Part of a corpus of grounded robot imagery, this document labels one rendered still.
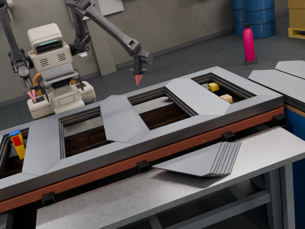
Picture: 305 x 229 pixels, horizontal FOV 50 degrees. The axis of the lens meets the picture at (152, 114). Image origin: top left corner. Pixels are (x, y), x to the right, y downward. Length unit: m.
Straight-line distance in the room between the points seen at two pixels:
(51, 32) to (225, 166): 1.50
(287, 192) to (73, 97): 1.59
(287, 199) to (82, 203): 0.99
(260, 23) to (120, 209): 5.57
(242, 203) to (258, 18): 4.94
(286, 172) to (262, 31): 5.07
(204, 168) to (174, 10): 5.62
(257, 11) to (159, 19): 1.82
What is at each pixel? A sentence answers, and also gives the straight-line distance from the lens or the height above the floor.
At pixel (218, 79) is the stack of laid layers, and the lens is 2.18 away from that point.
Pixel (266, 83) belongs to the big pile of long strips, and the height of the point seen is 0.85.
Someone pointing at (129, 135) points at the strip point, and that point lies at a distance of 1.62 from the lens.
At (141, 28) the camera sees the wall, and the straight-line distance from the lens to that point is 6.53.
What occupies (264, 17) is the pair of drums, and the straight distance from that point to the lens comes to 6.55.
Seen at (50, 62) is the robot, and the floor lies 1.14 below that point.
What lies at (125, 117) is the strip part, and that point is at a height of 0.87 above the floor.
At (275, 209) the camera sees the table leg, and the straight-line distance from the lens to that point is 2.13.
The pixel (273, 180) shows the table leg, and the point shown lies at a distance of 2.00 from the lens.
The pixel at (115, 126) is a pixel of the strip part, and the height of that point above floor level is 0.87.
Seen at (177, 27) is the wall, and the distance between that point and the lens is 6.88.
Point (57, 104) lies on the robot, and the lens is 2.51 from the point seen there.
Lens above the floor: 1.58
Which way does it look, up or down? 23 degrees down
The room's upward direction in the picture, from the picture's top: 13 degrees counter-clockwise
